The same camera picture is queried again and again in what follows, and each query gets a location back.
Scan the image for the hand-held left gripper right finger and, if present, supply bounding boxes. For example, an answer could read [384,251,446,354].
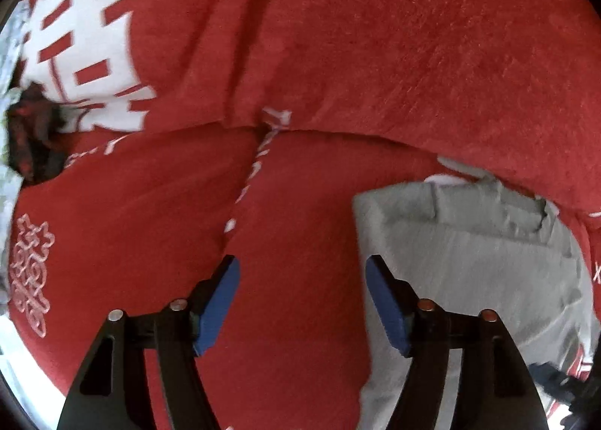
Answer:
[365,255,550,430]

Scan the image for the red blanket with white print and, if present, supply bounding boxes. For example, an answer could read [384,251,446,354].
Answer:
[5,0,601,430]

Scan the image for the grey knit garment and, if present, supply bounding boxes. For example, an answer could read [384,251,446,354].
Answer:
[352,177,598,430]

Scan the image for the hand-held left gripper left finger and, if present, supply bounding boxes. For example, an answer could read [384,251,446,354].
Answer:
[57,255,242,430]

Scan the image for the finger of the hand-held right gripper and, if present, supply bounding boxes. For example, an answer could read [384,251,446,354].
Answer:
[528,362,599,430]

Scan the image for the dark red patterned cloth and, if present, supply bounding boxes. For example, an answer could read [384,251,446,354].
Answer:
[5,85,67,185]

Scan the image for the white cloth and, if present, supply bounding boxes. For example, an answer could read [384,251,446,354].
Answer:
[436,157,490,187]

